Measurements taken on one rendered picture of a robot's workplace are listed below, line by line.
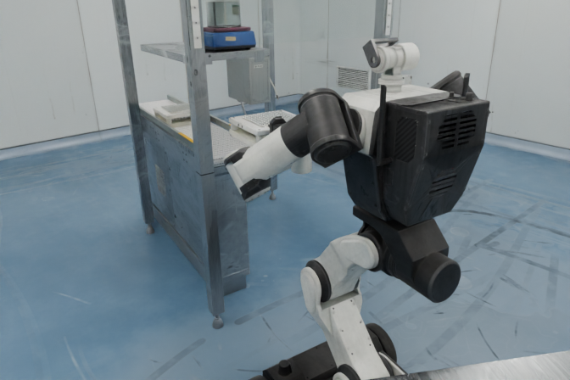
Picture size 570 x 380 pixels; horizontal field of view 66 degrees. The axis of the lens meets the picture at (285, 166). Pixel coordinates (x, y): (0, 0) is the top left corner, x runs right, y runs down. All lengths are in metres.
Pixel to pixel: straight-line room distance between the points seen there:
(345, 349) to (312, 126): 0.84
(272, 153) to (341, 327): 0.74
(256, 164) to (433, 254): 0.48
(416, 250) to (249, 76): 1.09
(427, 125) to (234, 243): 1.53
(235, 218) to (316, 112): 1.35
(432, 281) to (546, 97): 4.00
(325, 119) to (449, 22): 4.48
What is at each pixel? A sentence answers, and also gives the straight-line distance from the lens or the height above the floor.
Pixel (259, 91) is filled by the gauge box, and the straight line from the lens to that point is 1.94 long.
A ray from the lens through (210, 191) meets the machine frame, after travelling 1.87.
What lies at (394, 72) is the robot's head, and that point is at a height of 1.29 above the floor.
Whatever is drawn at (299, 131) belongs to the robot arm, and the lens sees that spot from 0.97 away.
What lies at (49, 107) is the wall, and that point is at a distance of 5.31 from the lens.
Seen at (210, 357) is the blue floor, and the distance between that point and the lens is 2.12.
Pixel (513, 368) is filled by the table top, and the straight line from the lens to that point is 0.93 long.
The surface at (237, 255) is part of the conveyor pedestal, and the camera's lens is 2.33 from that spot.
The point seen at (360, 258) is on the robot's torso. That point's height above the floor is 0.80.
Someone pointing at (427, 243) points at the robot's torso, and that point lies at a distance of 1.16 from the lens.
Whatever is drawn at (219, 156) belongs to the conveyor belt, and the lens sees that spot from 1.94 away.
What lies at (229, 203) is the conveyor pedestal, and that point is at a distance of 2.18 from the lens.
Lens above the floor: 1.45
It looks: 21 degrees down
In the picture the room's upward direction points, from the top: 1 degrees counter-clockwise
